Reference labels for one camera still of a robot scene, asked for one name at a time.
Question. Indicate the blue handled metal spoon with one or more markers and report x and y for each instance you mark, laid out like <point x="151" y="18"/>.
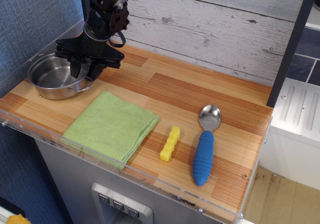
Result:
<point x="209" y="119"/>

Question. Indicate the silver metal pan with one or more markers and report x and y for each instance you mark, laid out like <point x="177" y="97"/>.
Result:
<point x="52" y="78"/>

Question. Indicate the silver button control panel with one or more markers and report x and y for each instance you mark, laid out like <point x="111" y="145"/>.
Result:
<point x="114" y="207"/>

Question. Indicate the yellow plastic toy block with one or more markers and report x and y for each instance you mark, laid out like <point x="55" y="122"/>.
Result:
<point x="169" y="146"/>

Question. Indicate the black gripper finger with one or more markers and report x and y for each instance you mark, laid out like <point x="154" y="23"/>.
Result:
<point x="94" y="71"/>
<point x="75" y="68"/>

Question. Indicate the white ridged cabinet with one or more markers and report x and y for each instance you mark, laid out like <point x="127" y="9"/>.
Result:
<point x="291" y="146"/>

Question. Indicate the yellow object bottom left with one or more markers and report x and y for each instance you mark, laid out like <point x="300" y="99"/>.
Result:
<point x="17" y="219"/>

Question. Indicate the dark vertical post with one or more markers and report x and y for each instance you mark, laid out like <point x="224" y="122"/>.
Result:
<point x="290" y="51"/>

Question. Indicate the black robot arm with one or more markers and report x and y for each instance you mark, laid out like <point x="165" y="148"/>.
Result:
<point x="105" y="21"/>

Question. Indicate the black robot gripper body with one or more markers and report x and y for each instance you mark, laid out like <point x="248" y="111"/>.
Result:
<point x="87" y="50"/>

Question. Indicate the green folded cloth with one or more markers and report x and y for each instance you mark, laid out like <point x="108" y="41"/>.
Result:
<point x="110" y="129"/>

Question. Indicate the clear acrylic table guard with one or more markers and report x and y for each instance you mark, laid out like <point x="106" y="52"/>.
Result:
<point x="166" y="187"/>

